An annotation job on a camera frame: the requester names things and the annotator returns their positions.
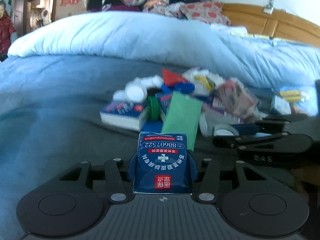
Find wooden headboard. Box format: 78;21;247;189
221;4;320;47

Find white bottle cap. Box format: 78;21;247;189
132;77;150;87
149;75;164;87
124;84;148;103
113;90;128;103

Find white round lid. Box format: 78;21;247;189
212;125;238;137

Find white yellow packet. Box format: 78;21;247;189
184;67;224;93

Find reddish printed box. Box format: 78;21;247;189
212;79;258;120

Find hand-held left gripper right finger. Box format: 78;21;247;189
187;154;267;204

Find grey blue bed blanket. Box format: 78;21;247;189
0;54;320;240

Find red dotted floral pillow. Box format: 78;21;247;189
180;1;230;25

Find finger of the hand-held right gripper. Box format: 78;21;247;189
212;132;285;150
235;114;308;134

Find light blue duvet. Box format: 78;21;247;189
7;11;320;93

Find dark cloth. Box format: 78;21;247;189
87;0;140;13

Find purple white medicine box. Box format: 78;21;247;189
202;97;244;126

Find red print cardboard box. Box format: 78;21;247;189
54;0;92;20

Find red triangular packet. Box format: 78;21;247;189
162;68;188;87

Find green bottle cap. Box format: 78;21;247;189
146;96;160;120

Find dark blue medicine box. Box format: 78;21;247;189
132;131;193;194

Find dark wooden door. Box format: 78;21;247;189
11;0;32;34

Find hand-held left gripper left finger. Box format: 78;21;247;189
59;153;138;204

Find small white blue box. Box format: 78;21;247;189
270;94;292;115

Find blue white flat box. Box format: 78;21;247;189
99;99;148;132

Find green cardboard box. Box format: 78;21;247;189
161;91;202;152

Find yellow tube clear package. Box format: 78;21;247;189
277;86;310;104

